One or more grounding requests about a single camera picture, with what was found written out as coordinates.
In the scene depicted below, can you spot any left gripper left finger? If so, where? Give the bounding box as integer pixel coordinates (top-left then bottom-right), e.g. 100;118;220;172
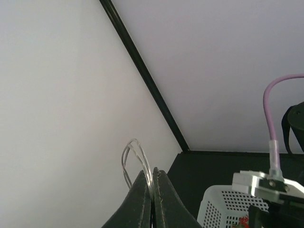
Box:
103;171;152;228

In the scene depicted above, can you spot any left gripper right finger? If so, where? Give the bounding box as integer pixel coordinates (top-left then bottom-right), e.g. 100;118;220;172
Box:
153;167;201;228

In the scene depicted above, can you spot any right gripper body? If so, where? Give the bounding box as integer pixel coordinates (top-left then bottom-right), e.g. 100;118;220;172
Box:
248;198;304;228

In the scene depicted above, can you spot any white perforated plastic basket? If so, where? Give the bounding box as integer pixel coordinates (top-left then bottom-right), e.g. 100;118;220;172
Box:
197;185;268;228

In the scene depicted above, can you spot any white bulb light string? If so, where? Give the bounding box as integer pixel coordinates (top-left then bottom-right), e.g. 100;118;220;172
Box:
121;138;155;193

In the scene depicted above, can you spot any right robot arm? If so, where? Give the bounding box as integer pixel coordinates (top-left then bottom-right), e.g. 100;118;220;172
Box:
248;103;304;228

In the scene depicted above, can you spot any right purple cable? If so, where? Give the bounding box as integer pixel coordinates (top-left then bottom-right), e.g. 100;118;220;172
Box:
262;73;304;181

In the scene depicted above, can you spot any right black frame post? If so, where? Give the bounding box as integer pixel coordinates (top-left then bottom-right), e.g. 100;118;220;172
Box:
100;0;190;152

